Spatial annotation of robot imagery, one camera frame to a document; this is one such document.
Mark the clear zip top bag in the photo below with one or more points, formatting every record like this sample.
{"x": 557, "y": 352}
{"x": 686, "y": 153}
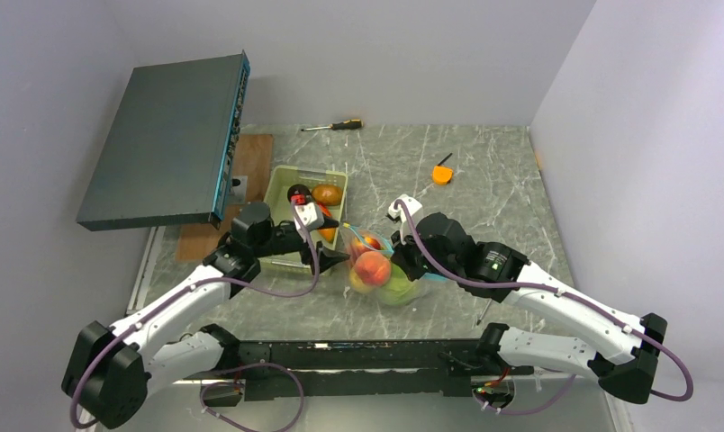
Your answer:
{"x": 348, "y": 232}

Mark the peach toy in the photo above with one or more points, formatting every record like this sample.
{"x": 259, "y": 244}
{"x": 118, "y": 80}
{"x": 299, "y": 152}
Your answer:
{"x": 373, "y": 268}

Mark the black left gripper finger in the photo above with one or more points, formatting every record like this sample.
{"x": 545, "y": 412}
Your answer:
{"x": 328, "y": 224}
{"x": 328, "y": 259}

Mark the aluminium frame rail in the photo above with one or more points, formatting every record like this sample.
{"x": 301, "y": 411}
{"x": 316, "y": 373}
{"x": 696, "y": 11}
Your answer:
{"x": 112, "y": 382}

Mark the yellow black screwdriver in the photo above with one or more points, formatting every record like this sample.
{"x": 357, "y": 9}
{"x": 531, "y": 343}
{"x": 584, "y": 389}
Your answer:
{"x": 480, "y": 317}
{"x": 348, "y": 125}

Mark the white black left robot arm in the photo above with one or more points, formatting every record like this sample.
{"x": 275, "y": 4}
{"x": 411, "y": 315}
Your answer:
{"x": 159, "y": 322}

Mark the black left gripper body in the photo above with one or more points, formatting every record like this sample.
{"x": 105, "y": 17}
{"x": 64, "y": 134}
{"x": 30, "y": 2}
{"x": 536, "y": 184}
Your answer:
{"x": 281, "y": 241}

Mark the yellow lemon toy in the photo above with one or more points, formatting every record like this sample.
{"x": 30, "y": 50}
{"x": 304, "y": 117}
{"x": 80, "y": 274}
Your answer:
{"x": 358, "y": 285}

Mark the yellow black screwdriver near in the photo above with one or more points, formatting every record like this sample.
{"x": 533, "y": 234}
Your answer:
{"x": 480, "y": 317}

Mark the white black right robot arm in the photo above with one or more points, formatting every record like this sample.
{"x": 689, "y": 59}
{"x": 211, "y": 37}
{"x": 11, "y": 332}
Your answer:
{"x": 618, "y": 350}

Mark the red orange mango toy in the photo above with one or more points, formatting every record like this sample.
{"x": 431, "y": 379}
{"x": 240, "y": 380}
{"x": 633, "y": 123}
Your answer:
{"x": 328, "y": 234}

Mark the green plastic food bin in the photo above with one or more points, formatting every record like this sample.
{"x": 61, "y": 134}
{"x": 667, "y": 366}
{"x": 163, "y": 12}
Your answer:
{"x": 282, "y": 178}

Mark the yellow black screwdriver far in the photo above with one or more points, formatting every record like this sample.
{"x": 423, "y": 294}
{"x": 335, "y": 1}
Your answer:
{"x": 348, "y": 125}

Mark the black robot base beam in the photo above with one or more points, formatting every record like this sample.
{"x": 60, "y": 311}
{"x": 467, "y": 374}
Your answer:
{"x": 267, "y": 370}

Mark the small metal bracket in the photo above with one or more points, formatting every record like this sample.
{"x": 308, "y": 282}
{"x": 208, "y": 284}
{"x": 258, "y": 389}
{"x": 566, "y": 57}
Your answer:
{"x": 238, "y": 190}

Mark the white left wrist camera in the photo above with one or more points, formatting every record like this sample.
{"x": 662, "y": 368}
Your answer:
{"x": 307, "y": 214}

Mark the dark grey flat panel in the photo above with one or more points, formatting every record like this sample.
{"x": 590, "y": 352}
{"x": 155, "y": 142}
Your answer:
{"x": 168, "y": 156}

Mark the dark purple fruit toy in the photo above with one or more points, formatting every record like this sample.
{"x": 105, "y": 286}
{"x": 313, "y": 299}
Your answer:
{"x": 296, "y": 192}

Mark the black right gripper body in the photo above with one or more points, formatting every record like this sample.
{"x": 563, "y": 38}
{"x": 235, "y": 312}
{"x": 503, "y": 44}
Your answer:
{"x": 408, "y": 260}

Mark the red apple toy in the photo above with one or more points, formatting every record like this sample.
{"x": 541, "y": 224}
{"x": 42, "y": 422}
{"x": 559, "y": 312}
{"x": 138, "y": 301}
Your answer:
{"x": 364, "y": 244}

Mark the brown wooden board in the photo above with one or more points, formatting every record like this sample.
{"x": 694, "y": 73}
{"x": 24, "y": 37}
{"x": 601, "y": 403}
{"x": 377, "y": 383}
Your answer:
{"x": 252, "y": 158}

